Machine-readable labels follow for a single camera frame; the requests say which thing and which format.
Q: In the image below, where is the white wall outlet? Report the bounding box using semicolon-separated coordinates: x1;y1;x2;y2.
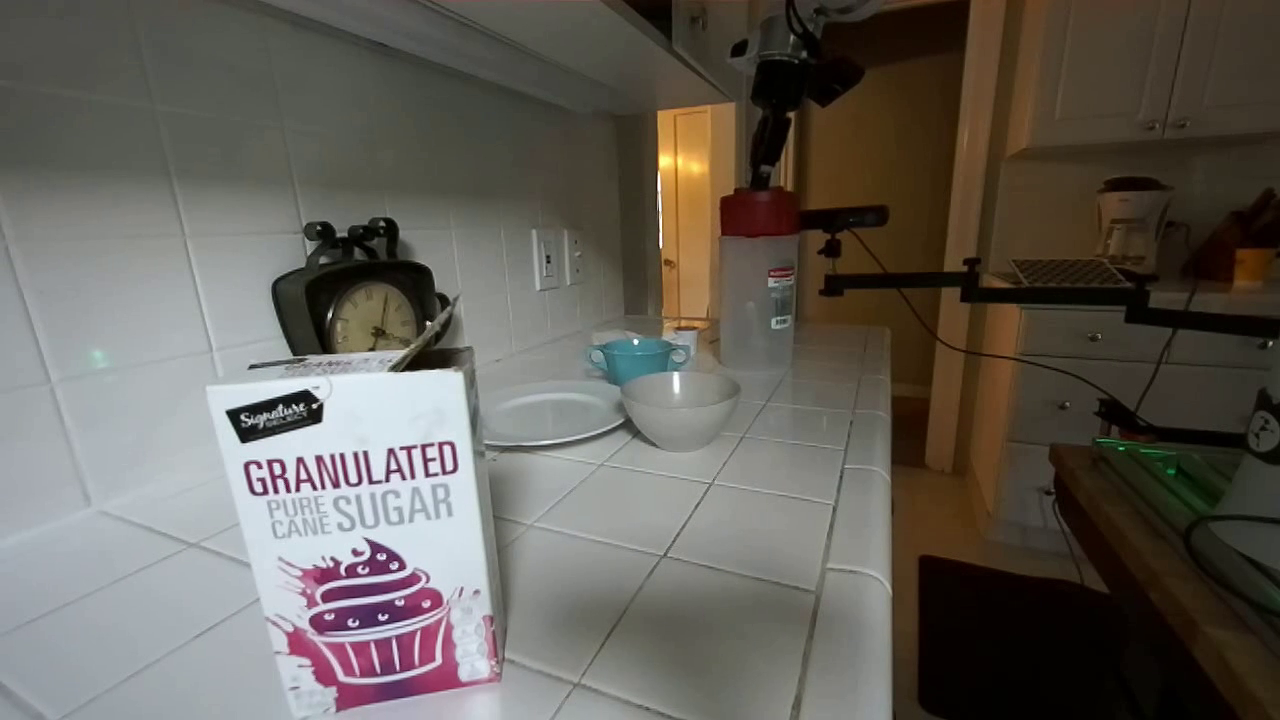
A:
530;223;588;296

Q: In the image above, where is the black retro alarm clock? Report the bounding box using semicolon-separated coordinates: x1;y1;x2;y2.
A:
270;217;457;359

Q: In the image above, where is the black perforated plate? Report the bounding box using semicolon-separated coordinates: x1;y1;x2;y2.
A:
1004;258;1146;293

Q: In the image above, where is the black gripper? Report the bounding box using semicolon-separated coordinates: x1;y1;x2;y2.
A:
744;53;820;195

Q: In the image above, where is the black looped cable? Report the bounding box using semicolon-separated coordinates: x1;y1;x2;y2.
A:
1186;505;1280;626

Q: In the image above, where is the white drawer cabinet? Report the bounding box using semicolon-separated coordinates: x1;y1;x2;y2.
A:
991;309;1280;536

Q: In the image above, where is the green plastic object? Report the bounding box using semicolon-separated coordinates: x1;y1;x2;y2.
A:
1094;438;1254;516

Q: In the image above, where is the blue bowl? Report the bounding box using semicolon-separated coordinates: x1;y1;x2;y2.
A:
583;334;695;391

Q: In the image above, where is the granulated sugar carton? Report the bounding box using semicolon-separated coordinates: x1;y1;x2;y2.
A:
203;350;507;720

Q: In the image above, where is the brown wooden block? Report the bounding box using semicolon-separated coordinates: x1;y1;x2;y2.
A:
1186;184;1280;296

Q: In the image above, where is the clear plastic jug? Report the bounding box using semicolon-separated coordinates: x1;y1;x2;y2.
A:
717;188;806;371

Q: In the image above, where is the dark floor mat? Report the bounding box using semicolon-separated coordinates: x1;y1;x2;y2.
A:
918;551;1206;720

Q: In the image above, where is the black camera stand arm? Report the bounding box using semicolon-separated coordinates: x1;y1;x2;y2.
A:
815;230;1280;452

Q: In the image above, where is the white box black mark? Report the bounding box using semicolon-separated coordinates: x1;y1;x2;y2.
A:
1217;386;1280;579

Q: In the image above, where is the white overhead cabinet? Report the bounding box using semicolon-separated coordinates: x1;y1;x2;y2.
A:
266;0;751;121

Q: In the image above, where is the black bar camera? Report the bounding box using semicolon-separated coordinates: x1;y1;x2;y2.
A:
795;201;891;235

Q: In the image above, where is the red cup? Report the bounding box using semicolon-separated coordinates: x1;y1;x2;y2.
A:
717;184;806;244

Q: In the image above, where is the white dinner plate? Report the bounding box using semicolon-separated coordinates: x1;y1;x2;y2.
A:
475;377;631;452

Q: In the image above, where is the white ceramic bowl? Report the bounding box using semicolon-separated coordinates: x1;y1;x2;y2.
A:
617;369;744;452

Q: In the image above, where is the lit panel door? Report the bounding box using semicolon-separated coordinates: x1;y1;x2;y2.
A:
654;101;739;337

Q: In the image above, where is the brown wooden table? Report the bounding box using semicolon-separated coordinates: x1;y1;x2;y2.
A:
1048;439;1280;720

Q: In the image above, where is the white coffee maker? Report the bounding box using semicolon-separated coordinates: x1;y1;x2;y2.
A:
1094;173;1177;275

